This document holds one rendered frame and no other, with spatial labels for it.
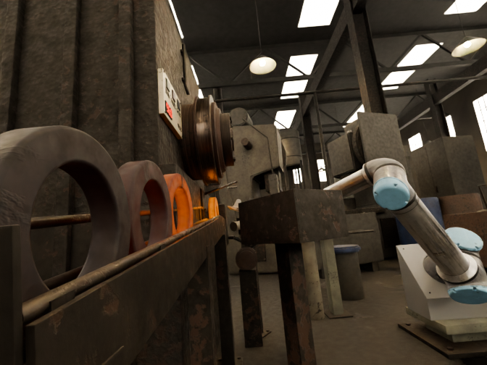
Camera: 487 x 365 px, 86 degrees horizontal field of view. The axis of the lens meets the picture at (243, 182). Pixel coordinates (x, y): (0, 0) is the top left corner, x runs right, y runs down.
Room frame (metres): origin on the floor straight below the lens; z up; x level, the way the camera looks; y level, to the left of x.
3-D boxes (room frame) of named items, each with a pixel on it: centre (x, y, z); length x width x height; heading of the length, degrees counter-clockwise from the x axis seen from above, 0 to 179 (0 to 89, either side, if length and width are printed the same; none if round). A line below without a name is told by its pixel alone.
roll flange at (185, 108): (1.32, 0.24, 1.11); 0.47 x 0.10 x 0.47; 0
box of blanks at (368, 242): (3.77, -1.13, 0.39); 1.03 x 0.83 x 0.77; 105
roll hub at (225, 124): (1.32, 0.06, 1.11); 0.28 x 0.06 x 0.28; 0
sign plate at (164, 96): (0.98, 0.27, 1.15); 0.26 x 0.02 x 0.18; 0
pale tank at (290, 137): (10.12, -1.98, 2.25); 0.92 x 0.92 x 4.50
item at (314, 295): (1.96, -0.42, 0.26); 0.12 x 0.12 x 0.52
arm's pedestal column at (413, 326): (1.48, -1.03, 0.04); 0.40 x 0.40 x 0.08; 89
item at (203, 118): (1.32, 0.16, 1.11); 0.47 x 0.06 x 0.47; 0
